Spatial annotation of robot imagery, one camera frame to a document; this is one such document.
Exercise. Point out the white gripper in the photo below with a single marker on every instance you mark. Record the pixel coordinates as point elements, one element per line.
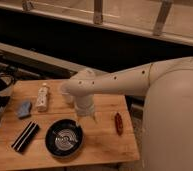
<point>84,106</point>

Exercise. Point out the black ceramic bowl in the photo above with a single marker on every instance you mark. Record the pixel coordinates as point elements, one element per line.
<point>64,138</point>

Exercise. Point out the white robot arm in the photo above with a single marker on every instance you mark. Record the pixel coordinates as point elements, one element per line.
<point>167,87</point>

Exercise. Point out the translucent plastic cup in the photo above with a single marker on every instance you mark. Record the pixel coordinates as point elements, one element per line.
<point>69,99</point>

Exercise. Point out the red brown sausage toy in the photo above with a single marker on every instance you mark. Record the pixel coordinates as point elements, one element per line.
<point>118,124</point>

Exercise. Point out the white squeeze bottle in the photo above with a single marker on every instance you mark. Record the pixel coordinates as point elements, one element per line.
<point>42,98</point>

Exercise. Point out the blue sponge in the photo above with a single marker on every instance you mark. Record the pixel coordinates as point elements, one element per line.
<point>24,109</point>

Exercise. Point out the black white striped box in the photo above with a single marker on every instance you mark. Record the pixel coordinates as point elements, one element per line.
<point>25,137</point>

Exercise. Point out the metal railing frame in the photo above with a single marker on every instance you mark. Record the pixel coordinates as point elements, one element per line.
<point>168,20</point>

